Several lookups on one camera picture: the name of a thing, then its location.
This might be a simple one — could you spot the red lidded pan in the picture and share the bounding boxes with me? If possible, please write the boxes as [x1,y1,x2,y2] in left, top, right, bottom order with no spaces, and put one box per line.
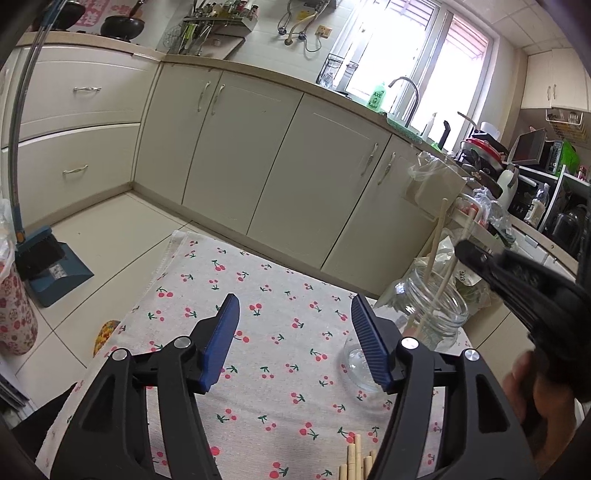
[462,136,505,168]

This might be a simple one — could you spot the hanging wire strainer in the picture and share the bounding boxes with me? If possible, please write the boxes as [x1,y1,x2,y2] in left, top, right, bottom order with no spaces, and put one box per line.
[164,23,213,57]

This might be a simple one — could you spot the white jug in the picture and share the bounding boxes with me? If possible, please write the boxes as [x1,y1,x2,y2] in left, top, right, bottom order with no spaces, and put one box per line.
[495,166,521,209]

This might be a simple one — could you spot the cherry print tablecloth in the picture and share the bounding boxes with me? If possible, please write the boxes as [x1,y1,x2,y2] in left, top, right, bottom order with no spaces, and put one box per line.
[34,229,476,480]

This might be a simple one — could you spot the white plastic bag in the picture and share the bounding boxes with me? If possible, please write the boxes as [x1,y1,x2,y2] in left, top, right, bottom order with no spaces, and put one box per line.
[441,231,493,308]

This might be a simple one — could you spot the red food container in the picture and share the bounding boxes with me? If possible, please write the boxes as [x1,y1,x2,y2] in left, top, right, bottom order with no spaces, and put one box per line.
[456,195,489,228]

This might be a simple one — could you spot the green dish soap bottle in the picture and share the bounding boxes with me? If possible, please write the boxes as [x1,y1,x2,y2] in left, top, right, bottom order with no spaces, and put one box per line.
[367,82,387,114]

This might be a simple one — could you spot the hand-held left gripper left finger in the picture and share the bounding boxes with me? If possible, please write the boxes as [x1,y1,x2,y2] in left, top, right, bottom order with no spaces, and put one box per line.
[50,293,241,480]

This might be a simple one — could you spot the pink floral fabric bin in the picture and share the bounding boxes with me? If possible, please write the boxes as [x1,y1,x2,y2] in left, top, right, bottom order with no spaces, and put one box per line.
[0,198,38,356]

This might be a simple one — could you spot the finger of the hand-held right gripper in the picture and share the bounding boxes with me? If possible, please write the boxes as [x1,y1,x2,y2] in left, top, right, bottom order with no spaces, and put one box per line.
[455,240,506,296]

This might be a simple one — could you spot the bunch of wooden chopsticks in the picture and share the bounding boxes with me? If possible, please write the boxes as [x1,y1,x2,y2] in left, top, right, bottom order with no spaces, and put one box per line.
[338,433,377,480]

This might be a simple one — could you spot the cream wall cabinet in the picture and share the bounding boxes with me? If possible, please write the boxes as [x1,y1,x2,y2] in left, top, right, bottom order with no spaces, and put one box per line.
[521,46,591,114]

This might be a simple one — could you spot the black cooking pot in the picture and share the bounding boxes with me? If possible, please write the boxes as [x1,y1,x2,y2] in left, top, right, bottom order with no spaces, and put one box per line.
[100,16,144,41]
[51,0,86,26]

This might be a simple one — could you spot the kitchen window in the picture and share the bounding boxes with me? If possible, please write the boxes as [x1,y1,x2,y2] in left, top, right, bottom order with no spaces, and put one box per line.
[332,0,496,145]

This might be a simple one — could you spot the flexible water hoses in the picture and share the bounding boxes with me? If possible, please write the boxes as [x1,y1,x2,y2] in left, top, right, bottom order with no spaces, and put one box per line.
[277,0,329,54]

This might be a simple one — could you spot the white shelf rack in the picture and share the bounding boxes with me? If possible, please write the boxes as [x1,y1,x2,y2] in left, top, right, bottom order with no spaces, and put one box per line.
[508,161,591,259]

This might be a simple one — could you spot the black countertop appliance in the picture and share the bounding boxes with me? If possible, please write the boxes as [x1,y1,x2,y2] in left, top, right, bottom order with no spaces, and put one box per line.
[508,178,537,223]

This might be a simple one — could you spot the cream drawer front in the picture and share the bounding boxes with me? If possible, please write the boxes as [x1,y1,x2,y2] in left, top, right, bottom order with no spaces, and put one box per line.
[18,46,162,139]
[0,122,141,227]

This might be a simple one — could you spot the black wire rack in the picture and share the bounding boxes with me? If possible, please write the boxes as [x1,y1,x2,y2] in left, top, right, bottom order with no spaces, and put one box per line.
[318,54,359,92]

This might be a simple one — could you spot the beige kitchen countertop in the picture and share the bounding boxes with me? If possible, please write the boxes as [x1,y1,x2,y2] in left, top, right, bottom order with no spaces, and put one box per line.
[16,30,591,278]

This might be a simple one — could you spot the clear bottle with cream sauce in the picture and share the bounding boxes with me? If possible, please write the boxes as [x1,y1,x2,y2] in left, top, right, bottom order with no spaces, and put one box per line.
[524,183,551,228]

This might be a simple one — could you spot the pink wall sticker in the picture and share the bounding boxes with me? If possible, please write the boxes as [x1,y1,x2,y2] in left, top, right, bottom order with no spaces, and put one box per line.
[74,0,148,29]

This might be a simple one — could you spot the yellow patterned cloth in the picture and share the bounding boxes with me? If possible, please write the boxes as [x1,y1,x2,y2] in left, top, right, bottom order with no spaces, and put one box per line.
[92,320,122,358]

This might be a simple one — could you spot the black microwave oven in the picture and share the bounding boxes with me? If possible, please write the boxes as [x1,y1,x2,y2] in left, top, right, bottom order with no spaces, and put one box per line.
[507,128,563,177]

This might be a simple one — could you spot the clear plastic bag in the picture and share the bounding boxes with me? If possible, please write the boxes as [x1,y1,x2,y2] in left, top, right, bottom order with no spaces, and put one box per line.
[409,150,459,182]

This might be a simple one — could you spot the cream cabinet door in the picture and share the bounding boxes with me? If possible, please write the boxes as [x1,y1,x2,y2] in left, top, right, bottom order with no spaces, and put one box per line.
[134,63,222,206]
[320,134,446,289]
[181,71,305,232]
[246,92,393,266]

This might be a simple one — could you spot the wall-mounted utensil rack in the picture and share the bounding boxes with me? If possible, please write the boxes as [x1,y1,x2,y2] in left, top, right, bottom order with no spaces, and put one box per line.
[182,2,259,37]

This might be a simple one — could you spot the person's right hand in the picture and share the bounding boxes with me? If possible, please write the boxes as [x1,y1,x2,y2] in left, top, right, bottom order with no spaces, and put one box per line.
[502,353,578,472]

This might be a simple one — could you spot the blue dustpan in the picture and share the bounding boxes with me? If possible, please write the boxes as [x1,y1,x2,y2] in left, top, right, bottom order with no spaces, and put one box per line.
[14,226,95,309]

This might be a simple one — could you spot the white hanging wire basket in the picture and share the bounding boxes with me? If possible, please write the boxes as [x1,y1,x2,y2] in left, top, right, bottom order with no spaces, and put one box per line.
[545,108,591,145]

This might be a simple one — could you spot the green bag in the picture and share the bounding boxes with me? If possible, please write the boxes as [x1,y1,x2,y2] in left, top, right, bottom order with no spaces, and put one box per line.
[556,141,581,176]

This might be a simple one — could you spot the black frying pan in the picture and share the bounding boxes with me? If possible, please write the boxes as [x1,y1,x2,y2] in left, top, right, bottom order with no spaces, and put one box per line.
[462,161,505,197]

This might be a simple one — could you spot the clear glass jar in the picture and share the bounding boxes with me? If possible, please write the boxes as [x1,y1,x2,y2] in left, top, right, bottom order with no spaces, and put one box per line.
[344,265,470,394]

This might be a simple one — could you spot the white hanging waste bin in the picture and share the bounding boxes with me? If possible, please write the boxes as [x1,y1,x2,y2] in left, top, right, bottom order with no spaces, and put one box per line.
[402,168,467,219]

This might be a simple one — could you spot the green sink mat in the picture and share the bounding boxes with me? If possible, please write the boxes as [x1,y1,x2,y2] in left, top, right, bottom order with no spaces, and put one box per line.
[385,115,422,136]

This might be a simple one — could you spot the pale cutting board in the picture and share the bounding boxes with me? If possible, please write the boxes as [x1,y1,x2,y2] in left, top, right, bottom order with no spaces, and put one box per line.
[221,36,246,62]

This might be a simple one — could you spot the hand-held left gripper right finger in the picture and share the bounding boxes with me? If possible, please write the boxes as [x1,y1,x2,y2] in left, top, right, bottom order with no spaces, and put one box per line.
[351,294,540,480]

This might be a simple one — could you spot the chrome sink faucet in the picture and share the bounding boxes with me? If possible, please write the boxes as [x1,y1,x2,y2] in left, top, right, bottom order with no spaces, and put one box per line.
[388,77,421,131]

